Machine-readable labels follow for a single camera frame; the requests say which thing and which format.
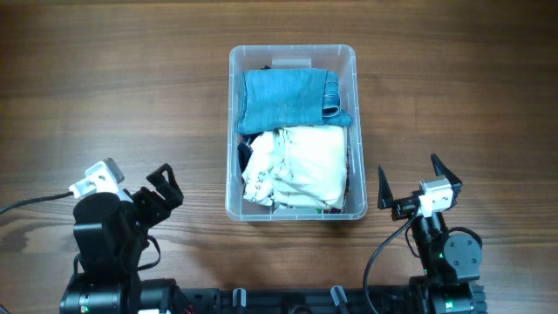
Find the blue denim jeans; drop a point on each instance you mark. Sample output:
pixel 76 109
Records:
pixel 275 98

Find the cream yellow shirt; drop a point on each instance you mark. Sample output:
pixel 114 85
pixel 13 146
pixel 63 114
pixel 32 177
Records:
pixel 313 172

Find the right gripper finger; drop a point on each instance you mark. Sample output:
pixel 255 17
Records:
pixel 440 169
pixel 385 197

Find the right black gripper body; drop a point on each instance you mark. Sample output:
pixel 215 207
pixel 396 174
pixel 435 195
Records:
pixel 404 208

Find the clear plastic storage bin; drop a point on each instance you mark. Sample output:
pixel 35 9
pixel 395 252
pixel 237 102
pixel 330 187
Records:
pixel 339 58

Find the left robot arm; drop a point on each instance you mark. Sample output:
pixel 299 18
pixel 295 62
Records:
pixel 111 230

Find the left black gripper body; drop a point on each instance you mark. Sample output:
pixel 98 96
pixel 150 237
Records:
pixel 149 209

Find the plaid flannel shirt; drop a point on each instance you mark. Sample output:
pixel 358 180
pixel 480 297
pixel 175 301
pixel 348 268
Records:
pixel 298 167

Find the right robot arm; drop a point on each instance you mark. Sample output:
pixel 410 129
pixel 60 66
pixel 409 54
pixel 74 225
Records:
pixel 450 257

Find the white printed t-shirt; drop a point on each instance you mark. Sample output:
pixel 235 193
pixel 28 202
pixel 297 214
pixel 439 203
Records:
pixel 267 152

